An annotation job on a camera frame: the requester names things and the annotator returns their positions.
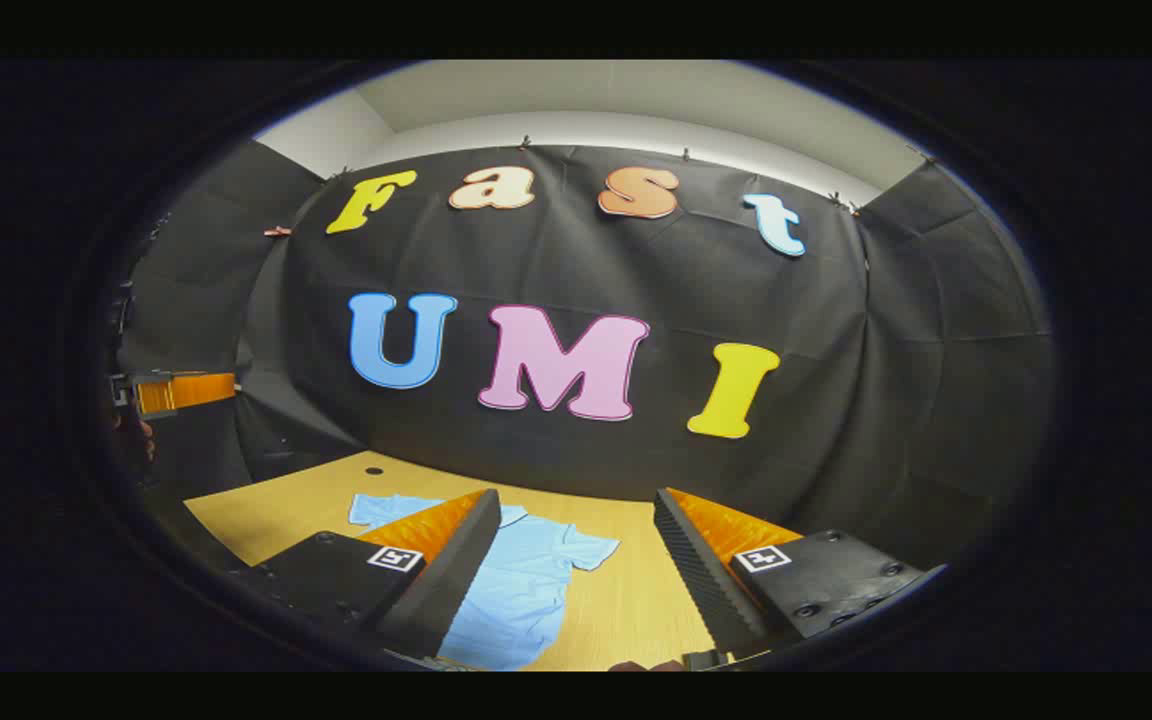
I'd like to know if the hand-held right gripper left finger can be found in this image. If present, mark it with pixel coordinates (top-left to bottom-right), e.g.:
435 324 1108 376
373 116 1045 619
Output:
231 488 503 663

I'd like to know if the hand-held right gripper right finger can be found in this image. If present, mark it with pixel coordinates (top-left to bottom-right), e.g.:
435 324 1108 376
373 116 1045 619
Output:
653 487 949 661

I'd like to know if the light blue T-shirt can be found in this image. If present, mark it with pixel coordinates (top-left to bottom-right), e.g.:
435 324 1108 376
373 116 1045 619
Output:
349 493 621 671

